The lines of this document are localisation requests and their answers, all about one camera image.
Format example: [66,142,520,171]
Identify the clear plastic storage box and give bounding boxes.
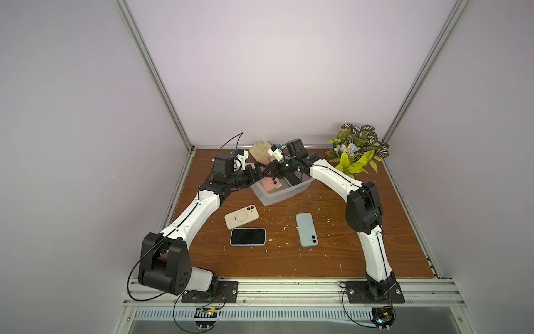
[250,174,314,206]

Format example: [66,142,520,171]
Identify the left circuit board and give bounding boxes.
[193,308,219,333]

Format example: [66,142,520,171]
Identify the circuit board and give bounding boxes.
[193,308,219,333]
[371,306,396,331]

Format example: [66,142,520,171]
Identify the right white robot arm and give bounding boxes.
[263,154,396,300]

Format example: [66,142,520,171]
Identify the mint green case phone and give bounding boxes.
[296,213,318,247]

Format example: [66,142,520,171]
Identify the yellow rubber glove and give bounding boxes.
[249,141,272,166]

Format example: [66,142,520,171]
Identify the cream magsafe case phone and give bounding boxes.
[225,205,259,230]

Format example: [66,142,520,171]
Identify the black screen lilac phone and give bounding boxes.
[229,228,266,247]

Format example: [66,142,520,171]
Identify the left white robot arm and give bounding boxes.
[135,163,264,299]

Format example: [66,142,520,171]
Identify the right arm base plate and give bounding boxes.
[344,281,406,304]

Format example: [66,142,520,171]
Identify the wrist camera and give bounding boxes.
[286,139,307,159]
[214,153,237,175]

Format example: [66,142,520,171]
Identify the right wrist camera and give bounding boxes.
[286,139,307,159]

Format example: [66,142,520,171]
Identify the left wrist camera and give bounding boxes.
[214,153,237,175]

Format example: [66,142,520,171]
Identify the pink case phone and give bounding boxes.
[261,177,282,193]

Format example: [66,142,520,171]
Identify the artificial plant in vase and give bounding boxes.
[327,123,389,178]

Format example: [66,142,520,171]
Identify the aluminium front rail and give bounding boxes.
[122,277,466,308]

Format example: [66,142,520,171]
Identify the right circuit board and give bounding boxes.
[371,306,396,331]

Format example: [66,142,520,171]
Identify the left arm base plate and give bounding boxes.
[181,281,239,305]

